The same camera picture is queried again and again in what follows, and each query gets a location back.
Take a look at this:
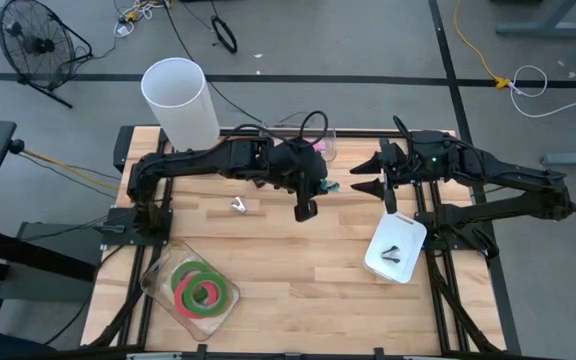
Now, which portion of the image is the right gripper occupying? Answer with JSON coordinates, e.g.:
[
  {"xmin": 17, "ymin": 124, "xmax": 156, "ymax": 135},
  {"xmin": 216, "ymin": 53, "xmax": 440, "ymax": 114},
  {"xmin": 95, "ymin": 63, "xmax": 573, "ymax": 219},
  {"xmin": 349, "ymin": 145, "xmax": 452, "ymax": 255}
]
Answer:
[{"xmin": 349, "ymin": 138, "xmax": 423, "ymax": 216}]

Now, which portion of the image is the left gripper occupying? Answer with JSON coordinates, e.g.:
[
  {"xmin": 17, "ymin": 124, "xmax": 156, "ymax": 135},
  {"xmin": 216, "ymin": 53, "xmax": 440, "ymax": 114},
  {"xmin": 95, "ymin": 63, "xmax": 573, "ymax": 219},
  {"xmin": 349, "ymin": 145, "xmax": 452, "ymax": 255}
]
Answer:
[{"xmin": 267, "ymin": 138, "xmax": 331, "ymax": 202}]

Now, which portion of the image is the black staple remover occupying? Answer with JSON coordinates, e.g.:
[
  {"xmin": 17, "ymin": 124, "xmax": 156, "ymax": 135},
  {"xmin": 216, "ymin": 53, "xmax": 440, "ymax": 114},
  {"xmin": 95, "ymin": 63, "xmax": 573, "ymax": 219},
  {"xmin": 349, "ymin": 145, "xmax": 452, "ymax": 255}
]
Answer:
[{"xmin": 380, "ymin": 244, "xmax": 403, "ymax": 265}]

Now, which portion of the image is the pink tape roll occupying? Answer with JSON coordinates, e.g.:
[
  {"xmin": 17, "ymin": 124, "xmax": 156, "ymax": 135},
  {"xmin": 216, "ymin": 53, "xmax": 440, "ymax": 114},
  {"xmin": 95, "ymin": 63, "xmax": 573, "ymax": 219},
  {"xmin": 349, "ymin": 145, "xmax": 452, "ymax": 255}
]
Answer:
[{"xmin": 172, "ymin": 272, "xmax": 222, "ymax": 321}]

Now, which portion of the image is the clear plastic bin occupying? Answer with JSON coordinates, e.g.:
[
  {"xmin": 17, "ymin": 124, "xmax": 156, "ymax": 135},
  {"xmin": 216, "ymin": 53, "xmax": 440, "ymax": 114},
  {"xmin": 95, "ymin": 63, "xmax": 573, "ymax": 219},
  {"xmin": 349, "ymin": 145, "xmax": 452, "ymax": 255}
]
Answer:
[
  {"xmin": 139, "ymin": 240, "xmax": 242, "ymax": 342},
  {"xmin": 267, "ymin": 126, "xmax": 339, "ymax": 164}
]

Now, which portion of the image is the white plastic bin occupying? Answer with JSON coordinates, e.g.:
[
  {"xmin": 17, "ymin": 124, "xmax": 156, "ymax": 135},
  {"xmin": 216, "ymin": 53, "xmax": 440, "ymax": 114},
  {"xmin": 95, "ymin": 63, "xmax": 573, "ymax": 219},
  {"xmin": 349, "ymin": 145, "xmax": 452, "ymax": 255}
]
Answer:
[{"xmin": 362, "ymin": 211, "xmax": 429, "ymax": 285}]

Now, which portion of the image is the white cylindrical tube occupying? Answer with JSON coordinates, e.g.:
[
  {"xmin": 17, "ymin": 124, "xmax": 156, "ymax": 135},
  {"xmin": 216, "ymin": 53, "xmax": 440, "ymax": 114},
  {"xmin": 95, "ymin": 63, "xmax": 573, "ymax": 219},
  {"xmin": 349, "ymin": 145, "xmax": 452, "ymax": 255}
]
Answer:
[{"xmin": 139, "ymin": 56, "xmax": 221, "ymax": 152}]

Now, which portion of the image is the grey floor bar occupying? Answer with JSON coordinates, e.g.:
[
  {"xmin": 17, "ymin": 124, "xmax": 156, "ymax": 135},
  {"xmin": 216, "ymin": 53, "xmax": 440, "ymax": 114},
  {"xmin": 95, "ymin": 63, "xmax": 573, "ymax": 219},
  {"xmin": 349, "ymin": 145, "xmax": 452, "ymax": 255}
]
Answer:
[{"xmin": 539, "ymin": 151, "xmax": 576, "ymax": 167}]

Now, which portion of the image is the grey desk leg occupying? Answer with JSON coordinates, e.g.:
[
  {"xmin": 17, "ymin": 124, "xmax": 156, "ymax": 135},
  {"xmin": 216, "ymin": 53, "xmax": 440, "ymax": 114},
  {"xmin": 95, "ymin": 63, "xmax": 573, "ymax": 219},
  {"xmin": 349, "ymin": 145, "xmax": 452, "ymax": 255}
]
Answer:
[{"xmin": 494, "ymin": 0, "xmax": 576, "ymax": 38}]

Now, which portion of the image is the silver aluminium bar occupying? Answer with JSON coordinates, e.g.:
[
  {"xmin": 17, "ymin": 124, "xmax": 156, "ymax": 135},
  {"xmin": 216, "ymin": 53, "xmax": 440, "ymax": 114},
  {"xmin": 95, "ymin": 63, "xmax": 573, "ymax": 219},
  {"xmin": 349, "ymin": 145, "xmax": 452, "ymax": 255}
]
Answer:
[{"xmin": 125, "ymin": 351, "xmax": 185, "ymax": 360}]

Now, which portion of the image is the black support beam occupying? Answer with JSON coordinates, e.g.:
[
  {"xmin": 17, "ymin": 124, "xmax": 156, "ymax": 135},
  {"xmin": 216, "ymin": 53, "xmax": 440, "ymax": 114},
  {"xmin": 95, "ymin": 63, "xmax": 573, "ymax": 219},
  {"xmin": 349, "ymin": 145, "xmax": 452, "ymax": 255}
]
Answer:
[{"xmin": 0, "ymin": 223, "xmax": 98, "ymax": 282}]

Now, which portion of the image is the black floor fan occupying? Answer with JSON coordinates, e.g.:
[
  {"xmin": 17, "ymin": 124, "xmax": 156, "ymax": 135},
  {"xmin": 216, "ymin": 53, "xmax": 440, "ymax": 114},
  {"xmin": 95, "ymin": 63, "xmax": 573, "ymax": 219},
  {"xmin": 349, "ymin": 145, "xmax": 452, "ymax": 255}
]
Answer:
[{"xmin": 0, "ymin": 0, "xmax": 95, "ymax": 110}]

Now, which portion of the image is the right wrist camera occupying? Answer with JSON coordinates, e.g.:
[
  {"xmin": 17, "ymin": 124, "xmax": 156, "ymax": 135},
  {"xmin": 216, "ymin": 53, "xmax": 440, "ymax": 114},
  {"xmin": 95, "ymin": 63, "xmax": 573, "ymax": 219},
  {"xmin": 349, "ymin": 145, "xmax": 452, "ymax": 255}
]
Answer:
[{"xmin": 388, "ymin": 142, "xmax": 412, "ymax": 172}]

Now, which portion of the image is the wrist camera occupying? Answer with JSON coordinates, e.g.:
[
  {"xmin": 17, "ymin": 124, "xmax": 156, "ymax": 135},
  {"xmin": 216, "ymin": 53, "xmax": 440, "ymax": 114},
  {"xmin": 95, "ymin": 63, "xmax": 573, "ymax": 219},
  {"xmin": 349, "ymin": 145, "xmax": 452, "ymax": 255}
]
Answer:
[
  {"xmin": 388, "ymin": 142, "xmax": 412, "ymax": 172},
  {"xmin": 293, "ymin": 198, "xmax": 319, "ymax": 224}
]

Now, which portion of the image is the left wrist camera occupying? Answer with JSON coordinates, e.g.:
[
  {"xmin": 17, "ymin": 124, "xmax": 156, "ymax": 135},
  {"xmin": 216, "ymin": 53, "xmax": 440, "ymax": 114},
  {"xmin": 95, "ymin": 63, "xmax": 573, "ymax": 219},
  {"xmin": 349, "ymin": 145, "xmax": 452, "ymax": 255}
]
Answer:
[{"xmin": 293, "ymin": 198, "xmax": 319, "ymax": 224}]

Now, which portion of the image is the black aluminium table frame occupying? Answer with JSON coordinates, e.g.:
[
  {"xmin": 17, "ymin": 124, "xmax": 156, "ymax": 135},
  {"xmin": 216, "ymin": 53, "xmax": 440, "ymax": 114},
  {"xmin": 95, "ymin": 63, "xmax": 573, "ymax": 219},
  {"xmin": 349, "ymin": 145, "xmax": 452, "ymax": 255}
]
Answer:
[{"xmin": 81, "ymin": 124, "xmax": 523, "ymax": 360}]

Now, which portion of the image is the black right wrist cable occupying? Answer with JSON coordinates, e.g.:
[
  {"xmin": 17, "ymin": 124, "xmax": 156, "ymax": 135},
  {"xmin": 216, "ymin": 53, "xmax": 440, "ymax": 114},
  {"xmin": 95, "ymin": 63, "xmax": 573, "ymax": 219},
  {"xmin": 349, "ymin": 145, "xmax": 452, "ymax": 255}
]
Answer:
[{"xmin": 391, "ymin": 114, "xmax": 417, "ymax": 147}]

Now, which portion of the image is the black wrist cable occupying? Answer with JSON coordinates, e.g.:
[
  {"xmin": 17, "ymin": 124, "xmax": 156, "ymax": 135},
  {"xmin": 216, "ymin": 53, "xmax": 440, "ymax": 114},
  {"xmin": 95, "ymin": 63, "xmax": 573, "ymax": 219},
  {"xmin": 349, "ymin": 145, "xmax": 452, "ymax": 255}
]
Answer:
[
  {"xmin": 391, "ymin": 114, "xmax": 417, "ymax": 147},
  {"xmin": 220, "ymin": 109, "xmax": 330, "ymax": 147}
]

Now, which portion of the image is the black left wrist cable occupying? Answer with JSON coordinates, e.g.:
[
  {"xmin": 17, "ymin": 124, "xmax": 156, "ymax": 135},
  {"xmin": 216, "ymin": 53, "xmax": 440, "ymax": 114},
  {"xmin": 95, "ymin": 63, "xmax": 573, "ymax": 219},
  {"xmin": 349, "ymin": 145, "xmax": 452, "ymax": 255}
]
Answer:
[{"xmin": 220, "ymin": 109, "xmax": 330, "ymax": 147}]

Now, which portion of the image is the long black floor cable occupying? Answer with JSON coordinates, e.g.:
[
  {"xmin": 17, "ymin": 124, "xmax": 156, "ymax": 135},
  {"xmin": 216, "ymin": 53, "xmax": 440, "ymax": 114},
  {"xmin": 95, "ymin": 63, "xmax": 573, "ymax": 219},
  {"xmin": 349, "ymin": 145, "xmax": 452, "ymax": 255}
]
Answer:
[{"xmin": 161, "ymin": 0, "xmax": 265, "ymax": 125}]

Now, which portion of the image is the yellow extension cable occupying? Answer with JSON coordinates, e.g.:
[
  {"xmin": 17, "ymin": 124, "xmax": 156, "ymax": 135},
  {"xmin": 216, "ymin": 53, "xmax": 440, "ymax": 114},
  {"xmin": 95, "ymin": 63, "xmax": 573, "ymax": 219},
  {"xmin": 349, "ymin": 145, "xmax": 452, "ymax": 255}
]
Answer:
[{"xmin": 451, "ymin": 0, "xmax": 514, "ymax": 91}]

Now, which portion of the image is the black coiled cable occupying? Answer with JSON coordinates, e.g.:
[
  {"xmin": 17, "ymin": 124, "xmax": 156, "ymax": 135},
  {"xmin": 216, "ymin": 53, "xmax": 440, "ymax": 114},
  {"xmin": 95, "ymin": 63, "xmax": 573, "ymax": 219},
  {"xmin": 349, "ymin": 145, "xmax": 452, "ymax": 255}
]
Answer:
[{"xmin": 209, "ymin": 14, "xmax": 240, "ymax": 55}]

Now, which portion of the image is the white looped cable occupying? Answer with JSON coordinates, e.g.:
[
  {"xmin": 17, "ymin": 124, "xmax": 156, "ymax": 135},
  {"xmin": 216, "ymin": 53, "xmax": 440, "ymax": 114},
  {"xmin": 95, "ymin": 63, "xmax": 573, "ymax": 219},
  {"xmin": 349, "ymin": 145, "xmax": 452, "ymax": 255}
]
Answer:
[{"xmin": 509, "ymin": 63, "xmax": 576, "ymax": 120}]

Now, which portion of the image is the white power cable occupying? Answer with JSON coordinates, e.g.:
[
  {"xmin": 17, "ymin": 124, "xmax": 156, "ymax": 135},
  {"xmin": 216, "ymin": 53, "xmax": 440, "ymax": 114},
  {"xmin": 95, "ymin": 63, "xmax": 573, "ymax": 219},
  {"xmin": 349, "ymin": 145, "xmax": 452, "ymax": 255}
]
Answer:
[{"xmin": 112, "ymin": 0, "xmax": 155, "ymax": 40}]

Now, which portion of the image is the yellow floor cable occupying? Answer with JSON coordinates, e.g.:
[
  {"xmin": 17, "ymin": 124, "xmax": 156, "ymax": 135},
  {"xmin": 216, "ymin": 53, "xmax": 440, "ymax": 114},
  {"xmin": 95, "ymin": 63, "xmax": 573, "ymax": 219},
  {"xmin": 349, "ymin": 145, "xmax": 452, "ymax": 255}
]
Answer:
[{"xmin": 20, "ymin": 147, "xmax": 122, "ymax": 192}]

